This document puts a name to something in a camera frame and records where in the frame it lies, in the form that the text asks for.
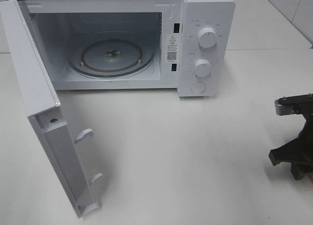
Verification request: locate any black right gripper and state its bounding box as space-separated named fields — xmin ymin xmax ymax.
xmin=268 ymin=94 xmax=313 ymax=180

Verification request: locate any white round door button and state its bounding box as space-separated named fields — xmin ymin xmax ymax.
xmin=191 ymin=82 xmax=206 ymax=94

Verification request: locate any white microwave door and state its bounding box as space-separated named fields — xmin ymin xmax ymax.
xmin=0 ymin=0 xmax=99 ymax=218

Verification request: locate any lower white round knob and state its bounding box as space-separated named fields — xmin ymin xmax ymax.
xmin=194 ymin=59 xmax=212 ymax=77

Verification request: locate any white round knob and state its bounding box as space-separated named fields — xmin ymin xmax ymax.
xmin=194 ymin=59 xmax=212 ymax=77
xmin=197 ymin=25 xmax=218 ymax=48

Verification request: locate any upper white round knob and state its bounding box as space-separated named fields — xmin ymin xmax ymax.
xmin=197 ymin=25 xmax=218 ymax=48

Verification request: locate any white microwave oven body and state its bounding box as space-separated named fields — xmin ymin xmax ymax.
xmin=5 ymin=0 xmax=235 ymax=97

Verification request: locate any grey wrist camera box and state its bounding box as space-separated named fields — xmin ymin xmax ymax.
xmin=274 ymin=99 xmax=294 ymax=116

